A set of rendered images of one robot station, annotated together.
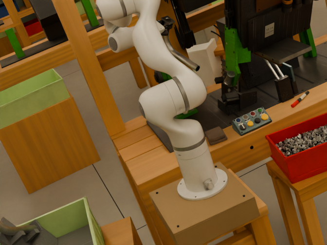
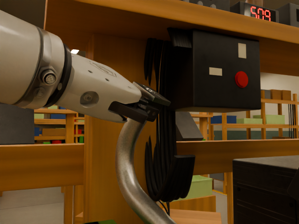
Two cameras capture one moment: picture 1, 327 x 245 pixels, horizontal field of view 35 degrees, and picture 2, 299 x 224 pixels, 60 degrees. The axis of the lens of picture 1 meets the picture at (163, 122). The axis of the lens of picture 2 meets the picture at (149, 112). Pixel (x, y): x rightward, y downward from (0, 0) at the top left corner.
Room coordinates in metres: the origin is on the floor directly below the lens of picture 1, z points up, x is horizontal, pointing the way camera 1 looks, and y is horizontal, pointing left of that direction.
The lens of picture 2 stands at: (2.00, -0.08, 1.31)
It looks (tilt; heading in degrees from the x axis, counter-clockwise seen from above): 4 degrees up; 346
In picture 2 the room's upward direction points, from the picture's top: straight up
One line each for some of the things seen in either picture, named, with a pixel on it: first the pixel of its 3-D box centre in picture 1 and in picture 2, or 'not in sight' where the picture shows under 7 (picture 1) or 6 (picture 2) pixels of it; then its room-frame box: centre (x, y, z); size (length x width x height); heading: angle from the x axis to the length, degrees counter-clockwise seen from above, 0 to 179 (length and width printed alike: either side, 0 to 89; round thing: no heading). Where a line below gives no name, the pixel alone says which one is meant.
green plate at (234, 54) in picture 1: (237, 47); not in sight; (2.25, -0.43, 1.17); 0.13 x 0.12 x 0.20; 99
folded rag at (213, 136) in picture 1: (215, 135); not in sight; (2.00, -0.19, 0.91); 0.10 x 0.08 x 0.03; 179
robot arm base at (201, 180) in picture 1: (195, 164); not in sight; (1.64, -0.06, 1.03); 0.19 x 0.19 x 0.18
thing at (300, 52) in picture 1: (273, 47); not in sight; (2.24, -0.59, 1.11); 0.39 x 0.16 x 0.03; 9
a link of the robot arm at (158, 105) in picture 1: (170, 115); not in sight; (1.63, -0.03, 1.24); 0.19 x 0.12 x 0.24; 99
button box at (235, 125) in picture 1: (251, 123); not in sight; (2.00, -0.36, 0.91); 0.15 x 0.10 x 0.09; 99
